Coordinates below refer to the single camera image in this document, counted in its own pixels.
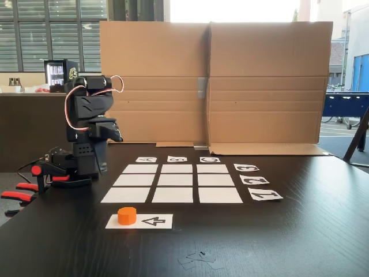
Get round orange token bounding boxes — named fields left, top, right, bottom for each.
left=117, top=207, right=137, bottom=226

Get white nine-square grid sheet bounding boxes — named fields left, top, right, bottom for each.
left=100, top=163, right=244, bottom=204

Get black clamp red trigger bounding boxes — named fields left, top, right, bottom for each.
left=30, top=161, right=93, bottom=197

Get black mini fridge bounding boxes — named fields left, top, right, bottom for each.
left=43, top=59, right=79, bottom=93

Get brown counter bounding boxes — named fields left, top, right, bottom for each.
left=0, top=92, right=70, bottom=173

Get white arrow paper sheet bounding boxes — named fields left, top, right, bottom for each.
left=105, top=214, right=174, bottom=230

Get paper sheet number 3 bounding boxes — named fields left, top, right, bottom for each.
left=233, top=163, right=260, bottom=172

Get paper sheet number 2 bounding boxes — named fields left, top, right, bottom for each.
left=239, top=175, right=270, bottom=185

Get brown cardboard screen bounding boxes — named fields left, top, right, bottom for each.
left=99, top=20, right=334, bottom=156

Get paper sheet number 1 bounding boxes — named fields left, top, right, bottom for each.
left=247, top=187, right=284, bottom=201

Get dark slanted stand leg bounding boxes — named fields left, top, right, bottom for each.
left=342, top=106, right=369, bottom=169

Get red-handled clamp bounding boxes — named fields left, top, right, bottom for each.
left=0, top=182, right=40, bottom=218

